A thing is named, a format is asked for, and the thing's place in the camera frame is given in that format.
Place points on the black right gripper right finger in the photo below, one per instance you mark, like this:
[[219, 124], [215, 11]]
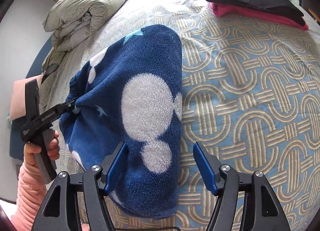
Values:
[[261, 207]]

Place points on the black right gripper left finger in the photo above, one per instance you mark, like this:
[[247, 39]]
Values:
[[60, 210]]

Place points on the blue fleece patterned pants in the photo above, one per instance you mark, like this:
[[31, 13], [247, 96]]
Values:
[[131, 92]]

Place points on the pink pillow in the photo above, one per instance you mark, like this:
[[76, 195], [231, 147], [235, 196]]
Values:
[[17, 104]]

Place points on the beige pillow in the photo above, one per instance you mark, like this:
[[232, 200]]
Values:
[[49, 67]]

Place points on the folded beige quilt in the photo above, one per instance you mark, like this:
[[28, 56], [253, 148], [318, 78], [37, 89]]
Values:
[[73, 21]]

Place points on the blue beige patterned bed cover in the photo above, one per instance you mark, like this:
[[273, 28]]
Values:
[[250, 95]]

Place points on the pink folded garment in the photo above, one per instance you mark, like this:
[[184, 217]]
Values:
[[222, 9]]

